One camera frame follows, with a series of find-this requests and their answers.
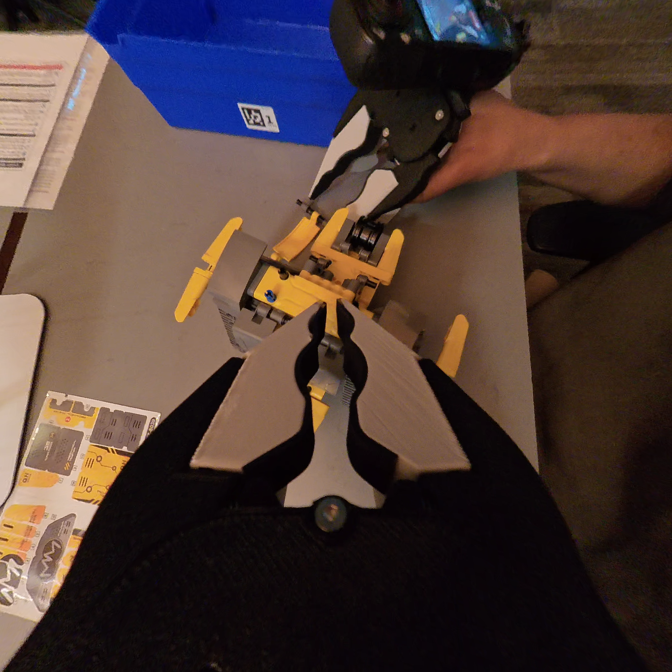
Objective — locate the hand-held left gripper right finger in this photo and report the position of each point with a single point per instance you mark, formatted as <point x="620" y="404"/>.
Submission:
<point x="409" y="414"/>

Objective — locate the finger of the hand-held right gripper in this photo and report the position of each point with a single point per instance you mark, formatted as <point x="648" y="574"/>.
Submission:
<point x="383" y="191"/>
<point x="324" y="173"/>

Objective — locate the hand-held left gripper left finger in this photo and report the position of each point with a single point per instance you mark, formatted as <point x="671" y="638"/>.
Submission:
<point x="252" y="409"/>

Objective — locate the yellow tracked brick vehicle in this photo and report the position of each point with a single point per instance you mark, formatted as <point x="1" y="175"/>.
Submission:
<point x="294" y="294"/>

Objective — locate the person's right forearm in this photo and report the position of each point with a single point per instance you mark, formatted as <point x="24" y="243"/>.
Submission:
<point x="609" y="157"/>

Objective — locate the person's right hand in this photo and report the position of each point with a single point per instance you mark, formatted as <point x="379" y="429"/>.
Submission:
<point x="493" y="141"/>

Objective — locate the blue plastic bin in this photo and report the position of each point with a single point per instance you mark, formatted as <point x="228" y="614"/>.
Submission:
<point x="210" y="68"/>

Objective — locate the yellow grey sticker sheet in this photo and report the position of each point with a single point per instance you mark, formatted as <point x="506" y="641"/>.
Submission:
<point x="63" y="446"/>

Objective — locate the dark chair armrest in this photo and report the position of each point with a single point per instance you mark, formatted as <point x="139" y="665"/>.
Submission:
<point x="588" y="231"/>

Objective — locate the white book stand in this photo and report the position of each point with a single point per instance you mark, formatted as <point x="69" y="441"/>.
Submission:
<point x="15" y="378"/>

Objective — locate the printed paper sheet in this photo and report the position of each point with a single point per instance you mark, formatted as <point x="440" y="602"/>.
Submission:
<point x="31" y="115"/>

